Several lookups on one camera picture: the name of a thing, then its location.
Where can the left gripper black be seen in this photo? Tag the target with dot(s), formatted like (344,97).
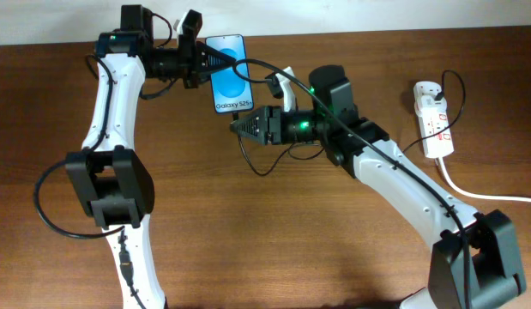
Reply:
(191,62)

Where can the blue screen smartphone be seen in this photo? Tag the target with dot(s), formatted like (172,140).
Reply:
(231,93)

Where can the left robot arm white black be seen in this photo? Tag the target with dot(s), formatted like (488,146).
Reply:
(110,181)

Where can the white USB charger plug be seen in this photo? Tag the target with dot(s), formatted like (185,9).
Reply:
(429,104)

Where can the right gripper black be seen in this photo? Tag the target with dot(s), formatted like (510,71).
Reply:
(272,122)

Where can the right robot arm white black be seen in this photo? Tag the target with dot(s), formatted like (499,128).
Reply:
(475,259)

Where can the white power strip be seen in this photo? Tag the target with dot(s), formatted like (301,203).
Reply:
(433,127)

